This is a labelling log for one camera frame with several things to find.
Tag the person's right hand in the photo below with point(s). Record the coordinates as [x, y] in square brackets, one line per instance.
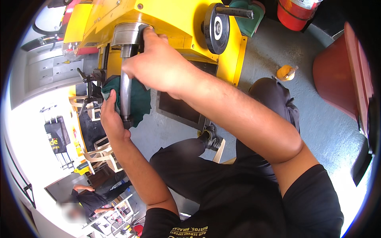
[162, 68]

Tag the person's left hand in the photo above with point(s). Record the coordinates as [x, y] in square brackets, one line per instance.
[113, 122]

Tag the steel balancer shaft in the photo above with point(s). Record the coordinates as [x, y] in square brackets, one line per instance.
[126, 92]

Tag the dark green cloth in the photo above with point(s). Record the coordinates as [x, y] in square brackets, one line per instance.
[140, 101]

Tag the beige plastic chair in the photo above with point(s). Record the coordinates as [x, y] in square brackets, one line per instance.
[78, 102]
[102, 156]

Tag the black clamp stand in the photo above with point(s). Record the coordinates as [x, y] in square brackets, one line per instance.
[89, 80]

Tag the yellow wheel balancer machine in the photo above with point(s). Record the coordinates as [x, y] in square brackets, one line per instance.
[178, 17]

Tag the yellow floor tool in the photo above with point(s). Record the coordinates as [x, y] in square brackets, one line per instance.
[81, 169]

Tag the black hanging banner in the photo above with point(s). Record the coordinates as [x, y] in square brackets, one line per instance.
[57, 136]

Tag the grey metal cabinet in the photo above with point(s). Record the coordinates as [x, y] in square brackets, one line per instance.
[47, 71]

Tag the person's legs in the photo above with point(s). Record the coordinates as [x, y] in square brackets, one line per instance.
[184, 166]

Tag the cluttered white table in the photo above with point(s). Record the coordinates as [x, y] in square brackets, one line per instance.
[119, 215]

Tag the beige stool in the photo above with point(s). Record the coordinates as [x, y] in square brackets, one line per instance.
[219, 153]

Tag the yellow plastic bottle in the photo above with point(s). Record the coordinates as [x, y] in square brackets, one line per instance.
[283, 73]

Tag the red fire extinguisher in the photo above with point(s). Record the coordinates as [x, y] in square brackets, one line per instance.
[293, 15]

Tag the person's body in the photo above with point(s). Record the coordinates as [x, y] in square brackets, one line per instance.
[262, 208]

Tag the red-brown cabinet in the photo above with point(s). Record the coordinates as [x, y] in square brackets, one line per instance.
[336, 80]

